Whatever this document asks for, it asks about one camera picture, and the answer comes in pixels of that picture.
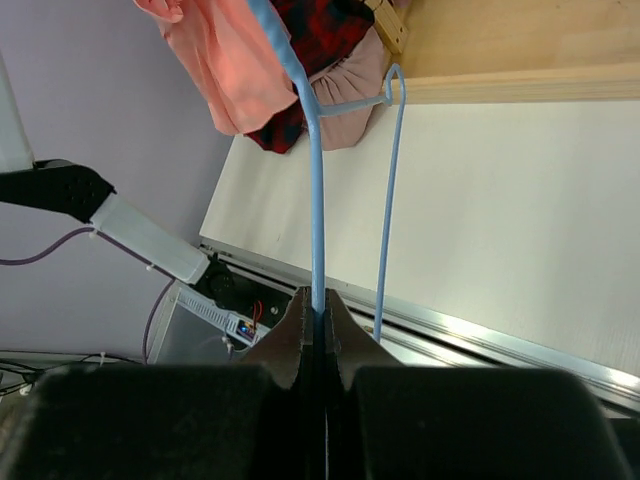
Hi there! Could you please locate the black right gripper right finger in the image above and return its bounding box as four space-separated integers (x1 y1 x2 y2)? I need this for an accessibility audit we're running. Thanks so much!
324 289 402 390

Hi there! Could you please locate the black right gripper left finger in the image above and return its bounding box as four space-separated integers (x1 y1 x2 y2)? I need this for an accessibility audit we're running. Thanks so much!
239 287 308 388

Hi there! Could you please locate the blue hanger with pink skirt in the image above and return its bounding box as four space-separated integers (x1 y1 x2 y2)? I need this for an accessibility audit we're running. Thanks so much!
248 0 407 341

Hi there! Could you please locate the dusty pink ruffled garment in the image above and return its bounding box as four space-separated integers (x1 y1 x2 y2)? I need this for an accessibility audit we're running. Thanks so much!
310 27 386 151

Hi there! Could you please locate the salmon pink skirt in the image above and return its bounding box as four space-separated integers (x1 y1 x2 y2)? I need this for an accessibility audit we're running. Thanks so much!
136 0 298 135

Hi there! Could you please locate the red black plaid skirt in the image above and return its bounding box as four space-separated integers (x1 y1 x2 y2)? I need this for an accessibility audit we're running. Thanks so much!
247 0 375 154

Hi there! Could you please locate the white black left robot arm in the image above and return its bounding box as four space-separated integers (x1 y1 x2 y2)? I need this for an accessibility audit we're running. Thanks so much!
1 66 243 309

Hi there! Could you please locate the wooden clothes rack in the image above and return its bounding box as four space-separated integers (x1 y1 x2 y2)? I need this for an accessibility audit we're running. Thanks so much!
367 0 639 104

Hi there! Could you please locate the aluminium mounting rail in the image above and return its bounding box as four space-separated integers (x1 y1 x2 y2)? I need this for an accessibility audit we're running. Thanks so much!
200 241 639 413

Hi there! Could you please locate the white slotted cable duct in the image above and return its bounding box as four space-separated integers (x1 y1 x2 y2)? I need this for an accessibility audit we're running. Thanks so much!
177 287 270 347

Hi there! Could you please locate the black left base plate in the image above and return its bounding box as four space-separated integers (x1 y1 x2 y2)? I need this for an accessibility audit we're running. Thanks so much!
194 255 292 327

